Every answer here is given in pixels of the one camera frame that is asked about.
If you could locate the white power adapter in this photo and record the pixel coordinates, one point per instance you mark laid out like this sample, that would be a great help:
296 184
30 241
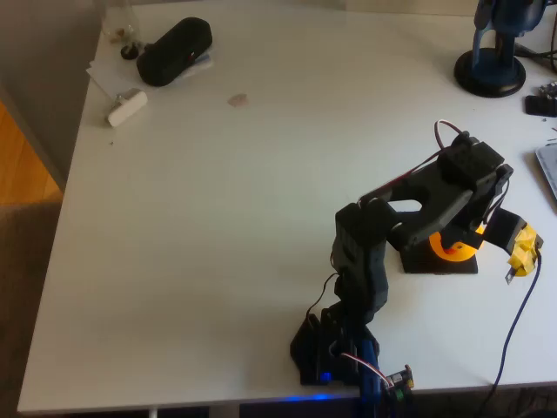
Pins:
128 109

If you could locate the small black round cap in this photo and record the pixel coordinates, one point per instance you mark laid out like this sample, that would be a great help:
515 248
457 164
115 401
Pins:
129 52

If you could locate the small controller board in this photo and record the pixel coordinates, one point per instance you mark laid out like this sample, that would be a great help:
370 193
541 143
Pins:
398 379

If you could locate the clear glass bottle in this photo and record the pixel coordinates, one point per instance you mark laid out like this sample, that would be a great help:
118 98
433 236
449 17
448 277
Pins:
122 30

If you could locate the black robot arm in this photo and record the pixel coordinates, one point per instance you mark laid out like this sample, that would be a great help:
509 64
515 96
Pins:
361 261

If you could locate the black foam square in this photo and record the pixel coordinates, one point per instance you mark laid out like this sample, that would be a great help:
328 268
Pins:
435 267

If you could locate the yellow rubber duck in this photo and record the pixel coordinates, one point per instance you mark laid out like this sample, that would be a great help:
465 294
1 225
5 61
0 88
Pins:
463 254

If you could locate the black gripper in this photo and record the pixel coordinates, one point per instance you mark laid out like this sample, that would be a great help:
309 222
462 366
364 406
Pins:
458 239

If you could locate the black camera with yellow tape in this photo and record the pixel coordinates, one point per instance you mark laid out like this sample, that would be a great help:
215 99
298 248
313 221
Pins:
505 231

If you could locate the grey laptop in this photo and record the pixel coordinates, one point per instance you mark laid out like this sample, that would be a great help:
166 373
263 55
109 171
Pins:
549 170

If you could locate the black zip case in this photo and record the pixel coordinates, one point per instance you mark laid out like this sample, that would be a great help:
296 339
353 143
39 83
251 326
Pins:
174 52

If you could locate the small grey circuit board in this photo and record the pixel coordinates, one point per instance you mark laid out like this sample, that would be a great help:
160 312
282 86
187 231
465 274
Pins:
548 89

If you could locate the small black device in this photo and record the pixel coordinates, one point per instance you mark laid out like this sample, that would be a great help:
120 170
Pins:
539 106

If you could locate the white paper stack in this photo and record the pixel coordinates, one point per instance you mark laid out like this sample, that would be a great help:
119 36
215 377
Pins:
109 74

